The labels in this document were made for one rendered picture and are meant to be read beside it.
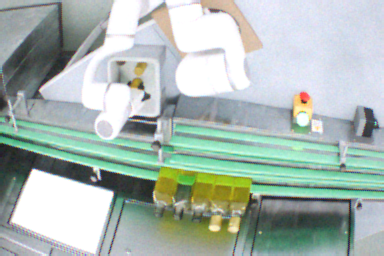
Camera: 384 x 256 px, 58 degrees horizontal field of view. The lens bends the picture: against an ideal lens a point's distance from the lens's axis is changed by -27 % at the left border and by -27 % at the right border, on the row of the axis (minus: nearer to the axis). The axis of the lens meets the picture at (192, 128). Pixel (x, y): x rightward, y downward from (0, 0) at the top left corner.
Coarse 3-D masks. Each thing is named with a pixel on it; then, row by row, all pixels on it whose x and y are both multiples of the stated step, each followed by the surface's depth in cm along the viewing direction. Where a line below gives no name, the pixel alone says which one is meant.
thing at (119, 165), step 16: (16, 144) 155; (32, 144) 156; (48, 144) 157; (80, 160) 151; (96, 160) 152; (112, 160) 153; (128, 160) 152; (144, 176) 148; (256, 192) 143; (272, 192) 142; (288, 192) 142; (304, 192) 141; (320, 192) 141; (336, 192) 140; (352, 192) 139; (368, 192) 139
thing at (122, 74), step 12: (120, 60) 134; (132, 60) 133; (144, 60) 133; (156, 60) 133; (108, 72) 138; (120, 72) 146; (132, 72) 145; (144, 72) 145; (156, 72) 135; (144, 84) 148; (156, 84) 138; (156, 96) 141; (144, 108) 148; (156, 108) 145
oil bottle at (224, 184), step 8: (224, 176) 140; (232, 176) 140; (216, 184) 138; (224, 184) 138; (232, 184) 138; (216, 192) 135; (224, 192) 135; (216, 200) 133; (224, 200) 133; (216, 208) 132; (224, 208) 132
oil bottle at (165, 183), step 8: (168, 168) 143; (176, 168) 143; (160, 176) 140; (168, 176) 140; (176, 176) 141; (160, 184) 137; (168, 184) 138; (160, 192) 135; (168, 192) 135; (160, 200) 134; (168, 200) 134
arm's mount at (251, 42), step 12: (204, 0) 122; (216, 0) 121; (228, 0) 120; (156, 12) 128; (168, 12) 127; (216, 12) 124; (228, 12) 123; (240, 12) 123; (168, 24) 130; (240, 24) 125; (168, 36) 133; (252, 36) 127; (252, 48) 130
